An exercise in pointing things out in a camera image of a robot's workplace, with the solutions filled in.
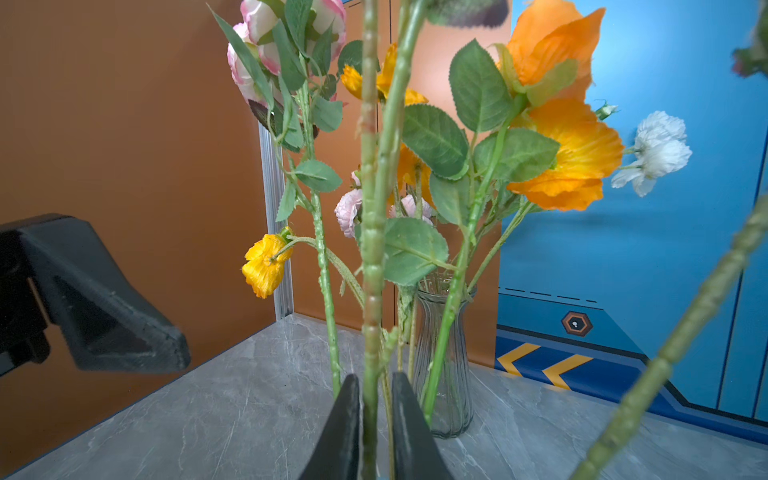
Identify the white ranunculus flower stem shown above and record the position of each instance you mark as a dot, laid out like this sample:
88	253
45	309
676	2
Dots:
660	148

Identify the white rose bud stem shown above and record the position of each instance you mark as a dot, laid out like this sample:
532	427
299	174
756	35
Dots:
625	421

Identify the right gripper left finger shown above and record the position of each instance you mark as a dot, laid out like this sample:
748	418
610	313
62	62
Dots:
337	453

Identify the pink peony flower stem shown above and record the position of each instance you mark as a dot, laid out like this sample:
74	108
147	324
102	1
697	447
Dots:
348	210

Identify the pink rose bunch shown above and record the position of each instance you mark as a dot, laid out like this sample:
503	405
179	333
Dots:
379	157

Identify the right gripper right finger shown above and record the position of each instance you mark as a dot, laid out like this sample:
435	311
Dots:
416	454

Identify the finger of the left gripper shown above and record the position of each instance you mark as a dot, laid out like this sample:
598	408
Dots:
55	270

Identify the clear glass vase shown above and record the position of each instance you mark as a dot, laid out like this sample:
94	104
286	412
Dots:
453	409

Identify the pink rose stem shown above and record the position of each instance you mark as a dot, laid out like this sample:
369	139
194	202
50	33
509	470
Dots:
281	48

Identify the yellow orange ranunculus stem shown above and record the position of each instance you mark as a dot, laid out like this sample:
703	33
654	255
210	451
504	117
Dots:
522	138

